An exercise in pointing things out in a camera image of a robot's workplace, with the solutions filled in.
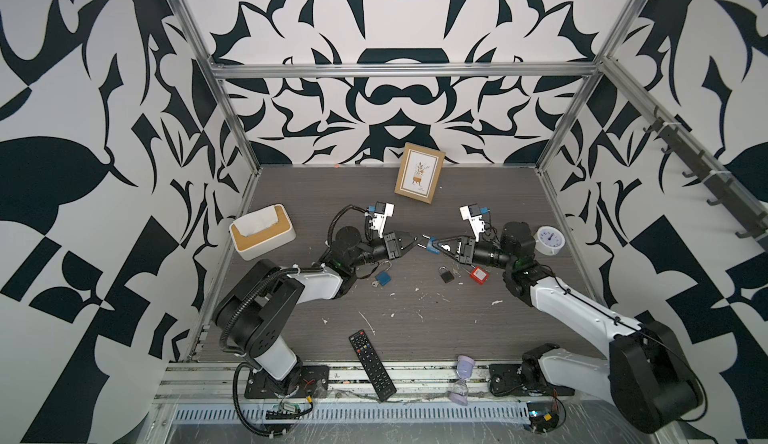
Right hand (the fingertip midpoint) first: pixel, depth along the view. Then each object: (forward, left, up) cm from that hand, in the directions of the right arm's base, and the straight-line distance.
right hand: (435, 247), depth 74 cm
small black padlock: (+2, -6, -21) cm, 22 cm away
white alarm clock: (+13, -40, -20) cm, 47 cm away
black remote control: (-22, +16, -20) cm, 34 cm away
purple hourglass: (-27, -5, -21) cm, 34 cm away
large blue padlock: (+2, +13, -22) cm, 26 cm away
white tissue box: (+16, +51, -15) cm, 55 cm away
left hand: (+2, +2, +2) cm, 3 cm away
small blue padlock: (0, +1, -1) cm, 1 cm away
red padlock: (+2, -16, -21) cm, 26 cm away
